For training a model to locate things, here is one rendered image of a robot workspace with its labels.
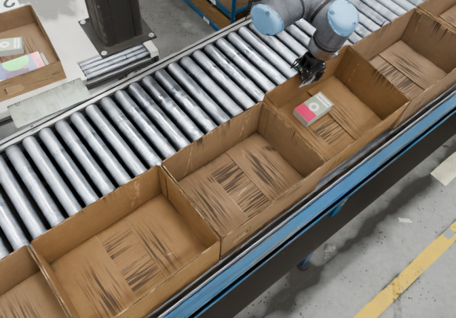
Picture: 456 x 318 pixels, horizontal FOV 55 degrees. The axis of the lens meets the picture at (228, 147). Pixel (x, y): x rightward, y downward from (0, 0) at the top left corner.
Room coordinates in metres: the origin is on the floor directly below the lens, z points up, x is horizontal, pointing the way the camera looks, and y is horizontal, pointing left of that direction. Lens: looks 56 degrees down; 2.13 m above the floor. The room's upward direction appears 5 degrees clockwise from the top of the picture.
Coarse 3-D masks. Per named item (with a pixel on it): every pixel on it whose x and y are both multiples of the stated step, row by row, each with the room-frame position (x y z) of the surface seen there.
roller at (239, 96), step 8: (192, 56) 1.39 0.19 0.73; (200, 56) 1.38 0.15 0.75; (200, 64) 1.35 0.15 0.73; (208, 64) 1.33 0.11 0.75; (208, 72) 1.31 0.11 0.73; (216, 72) 1.29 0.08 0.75; (216, 80) 1.27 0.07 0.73; (224, 80) 1.25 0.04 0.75; (224, 88) 1.23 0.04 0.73; (232, 88) 1.21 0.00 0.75; (232, 96) 1.19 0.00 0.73; (240, 96) 1.17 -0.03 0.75; (240, 104) 1.15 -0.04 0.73; (248, 104) 1.13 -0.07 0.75
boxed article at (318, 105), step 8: (312, 96) 1.04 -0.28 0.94; (320, 96) 1.04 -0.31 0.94; (304, 104) 1.00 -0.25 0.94; (312, 104) 1.00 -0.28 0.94; (320, 104) 1.01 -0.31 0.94; (328, 104) 1.01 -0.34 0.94; (296, 112) 0.97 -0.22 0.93; (304, 112) 0.97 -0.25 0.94; (312, 112) 0.97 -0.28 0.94; (320, 112) 0.97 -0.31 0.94; (304, 120) 0.94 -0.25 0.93; (312, 120) 0.94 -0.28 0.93
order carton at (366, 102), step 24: (336, 72) 1.18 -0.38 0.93; (360, 72) 1.11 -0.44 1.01; (264, 96) 0.91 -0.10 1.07; (288, 96) 1.01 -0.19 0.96; (336, 96) 1.08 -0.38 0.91; (360, 96) 1.08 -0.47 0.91; (384, 96) 1.03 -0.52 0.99; (288, 120) 0.83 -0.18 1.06; (336, 120) 0.97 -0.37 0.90; (360, 120) 0.99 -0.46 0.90; (384, 120) 0.87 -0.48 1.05; (312, 144) 0.86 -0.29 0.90; (336, 144) 0.88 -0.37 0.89; (360, 144) 0.84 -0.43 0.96
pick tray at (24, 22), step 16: (0, 16) 1.42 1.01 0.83; (16, 16) 1.45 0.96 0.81; (32, 16) 1.49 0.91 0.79; (0, 32) 1.40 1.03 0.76; (16, 32) 1.41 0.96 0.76; (32, 32) 1.42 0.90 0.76; (32, 48) 1.32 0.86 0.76; (48, 48) 1.33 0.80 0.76; (48, 64) 1.16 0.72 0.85; (16, 80) 1.08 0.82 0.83; (32, 80) 1.11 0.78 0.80; (48, 80) 1.15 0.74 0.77; (0, 96) 1.04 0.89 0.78
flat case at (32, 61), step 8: (24, 56) 1.25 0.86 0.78; (32, 56) 1.26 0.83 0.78; (40, 56) 1.26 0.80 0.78; (0, 64) 1.20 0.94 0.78; (8, 64) 1.20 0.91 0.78; (16, 64) 1.20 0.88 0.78; (24, 64) 1.21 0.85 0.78; (32, 64) 1.21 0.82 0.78; (40, 64) 1.22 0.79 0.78; (0, 72) 1.16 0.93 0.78; (8, 72) 1.16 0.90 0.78; (16, 72) 1.16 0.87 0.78; (24, 72) 1.17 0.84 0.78; (0, 80) 1.12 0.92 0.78
